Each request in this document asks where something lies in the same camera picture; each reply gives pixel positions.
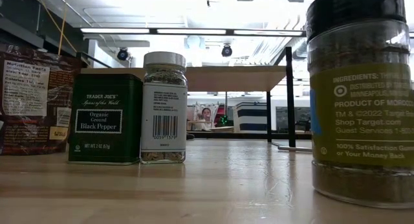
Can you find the thin metal rod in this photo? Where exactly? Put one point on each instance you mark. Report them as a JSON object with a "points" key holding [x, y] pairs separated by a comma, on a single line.
{"points": [[294, 149]]}

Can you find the green black pepper tin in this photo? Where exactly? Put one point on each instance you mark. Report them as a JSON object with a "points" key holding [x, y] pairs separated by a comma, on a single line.
{"points": [[105, 120]]}

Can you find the red background object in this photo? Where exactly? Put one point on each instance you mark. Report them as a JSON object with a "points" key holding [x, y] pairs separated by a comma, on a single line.
{"points": [[220, 110]]}

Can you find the black chalkboard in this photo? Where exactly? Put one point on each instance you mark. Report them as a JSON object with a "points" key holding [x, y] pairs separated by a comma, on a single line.
{"points": [[280, 118]]}

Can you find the white label seasoning jar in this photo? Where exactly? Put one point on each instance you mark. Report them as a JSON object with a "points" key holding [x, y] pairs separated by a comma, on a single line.
{"points": [[164, 114]]}

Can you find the black table edge trim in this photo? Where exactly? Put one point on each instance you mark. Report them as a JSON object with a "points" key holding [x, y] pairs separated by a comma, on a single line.
{"points": [[226, 135]]}

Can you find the overhead light bar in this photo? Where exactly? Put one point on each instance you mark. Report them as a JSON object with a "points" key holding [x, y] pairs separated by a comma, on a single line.
{"points": [[113, 30]]}

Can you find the person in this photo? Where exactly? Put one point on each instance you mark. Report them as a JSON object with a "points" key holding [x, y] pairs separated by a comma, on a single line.
{"points": [[206, 114]]}

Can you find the striped storage bin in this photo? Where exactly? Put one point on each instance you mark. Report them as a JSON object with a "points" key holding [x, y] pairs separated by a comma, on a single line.
{"points": [[251, 112]]}

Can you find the green label thyme jar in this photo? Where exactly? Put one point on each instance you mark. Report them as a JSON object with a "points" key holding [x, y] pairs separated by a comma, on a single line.
{"points": [[362, 120]]}

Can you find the round black ceiling camera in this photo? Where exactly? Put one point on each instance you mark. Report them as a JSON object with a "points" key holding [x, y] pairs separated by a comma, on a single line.
{"points": [[226, 50], [123, 54]]}

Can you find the brown spice pouch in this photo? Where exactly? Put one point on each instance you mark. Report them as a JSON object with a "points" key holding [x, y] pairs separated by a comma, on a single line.
{"points": [[32, 130]]}

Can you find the black frame wooden shelf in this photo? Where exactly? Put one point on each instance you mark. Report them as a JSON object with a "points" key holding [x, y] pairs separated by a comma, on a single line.
{"points": [[226, 78]]}

